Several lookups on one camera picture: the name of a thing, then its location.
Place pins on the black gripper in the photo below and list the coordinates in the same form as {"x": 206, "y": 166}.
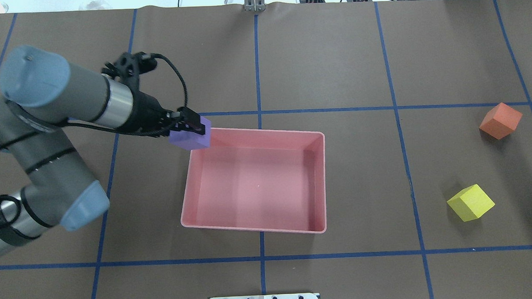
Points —
{"x": 147, "y": 113}

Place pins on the purple foam block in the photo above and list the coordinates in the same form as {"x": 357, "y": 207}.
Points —
{"x": 190, "y": 140}

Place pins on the orange foam block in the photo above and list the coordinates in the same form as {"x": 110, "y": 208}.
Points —
{"x": 501, "y": 121}

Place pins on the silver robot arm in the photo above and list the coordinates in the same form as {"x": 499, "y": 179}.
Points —
{"x": 42, "y": 93}

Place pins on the pink plastic bin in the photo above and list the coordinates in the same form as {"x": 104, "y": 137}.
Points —
{"x": 258, "y": 180}

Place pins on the yellow foam block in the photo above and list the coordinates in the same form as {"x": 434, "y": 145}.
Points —
{"x": 471, "y": 203}

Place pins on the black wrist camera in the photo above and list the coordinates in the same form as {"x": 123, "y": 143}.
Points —
{"x": 128, "y": 68}

